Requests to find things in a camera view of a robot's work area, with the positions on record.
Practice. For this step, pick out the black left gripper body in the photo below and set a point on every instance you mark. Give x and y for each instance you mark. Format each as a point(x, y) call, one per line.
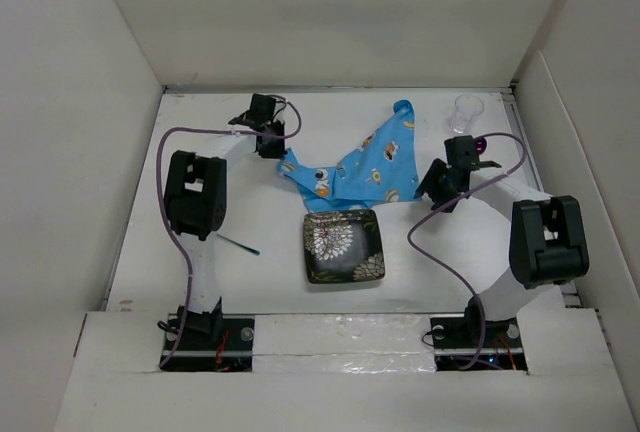
point(275, 149)

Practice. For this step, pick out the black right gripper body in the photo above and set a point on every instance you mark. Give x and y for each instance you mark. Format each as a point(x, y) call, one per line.
point(446, 191)

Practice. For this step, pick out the blue patterned cloth napkin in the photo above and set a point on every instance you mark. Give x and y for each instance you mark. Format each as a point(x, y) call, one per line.
point(382, 169)

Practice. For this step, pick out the black floral square plate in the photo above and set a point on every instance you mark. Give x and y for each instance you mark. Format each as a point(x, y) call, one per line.
point(343, 247)

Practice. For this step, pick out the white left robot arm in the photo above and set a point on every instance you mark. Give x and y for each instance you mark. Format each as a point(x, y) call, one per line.
point(192, 196)

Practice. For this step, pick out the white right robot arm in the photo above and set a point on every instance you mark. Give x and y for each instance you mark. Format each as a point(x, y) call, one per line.
point(547, 241)

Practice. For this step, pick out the purple metal spoon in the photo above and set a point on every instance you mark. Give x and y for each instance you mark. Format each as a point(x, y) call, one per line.
point(481, 145)

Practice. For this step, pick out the iridescent metal fork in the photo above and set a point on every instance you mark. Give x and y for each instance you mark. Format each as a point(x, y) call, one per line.
point(244, 247)

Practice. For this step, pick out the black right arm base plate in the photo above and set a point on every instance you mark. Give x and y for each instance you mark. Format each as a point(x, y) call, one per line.
point(455, 345)

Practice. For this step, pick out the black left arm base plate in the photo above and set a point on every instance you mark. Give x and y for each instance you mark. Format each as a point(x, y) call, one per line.
point(231, 351)

